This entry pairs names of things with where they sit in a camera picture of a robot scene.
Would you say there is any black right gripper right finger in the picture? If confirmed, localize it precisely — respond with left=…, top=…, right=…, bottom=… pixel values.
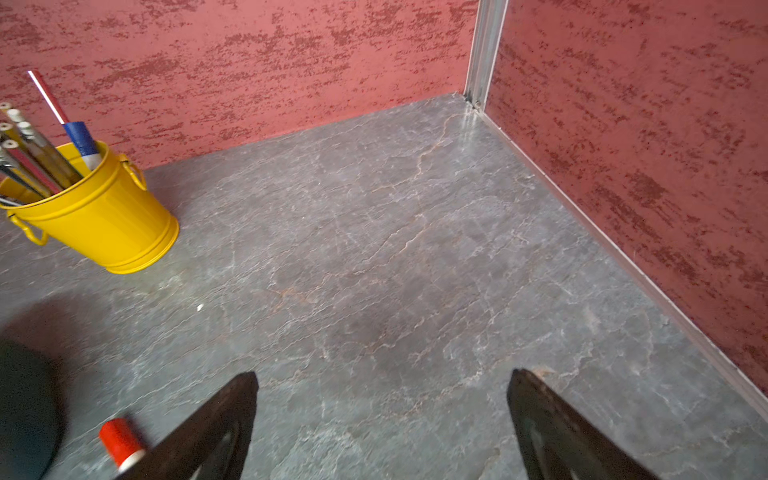
left=506, top=369, right=657, bottom=479

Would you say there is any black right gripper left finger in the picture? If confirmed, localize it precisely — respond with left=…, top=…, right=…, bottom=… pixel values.
left=118, top=371, right=259, bottom=480

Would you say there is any teal plastic storage box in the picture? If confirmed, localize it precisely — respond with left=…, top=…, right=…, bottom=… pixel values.
left=1, top=339, right=62, bottom=480

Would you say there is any red white marker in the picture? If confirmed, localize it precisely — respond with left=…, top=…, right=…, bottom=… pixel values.
left=99, top=418, right=146, bottom=473

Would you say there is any yellow pen cup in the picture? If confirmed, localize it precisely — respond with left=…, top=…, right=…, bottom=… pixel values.
left=1, top=141, right=180, bottom=275

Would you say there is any red pencil in cup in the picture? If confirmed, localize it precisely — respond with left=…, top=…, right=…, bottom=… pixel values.
left=1, top=140, right=62, bottom=197

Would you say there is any pencil with white tip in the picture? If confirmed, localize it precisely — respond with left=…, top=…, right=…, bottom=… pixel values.
left=5, top=108, right=83, bottom=189

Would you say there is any aluminium corner post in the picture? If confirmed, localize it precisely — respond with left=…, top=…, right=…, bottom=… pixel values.
left=464, top=0, right=509, bottom=111

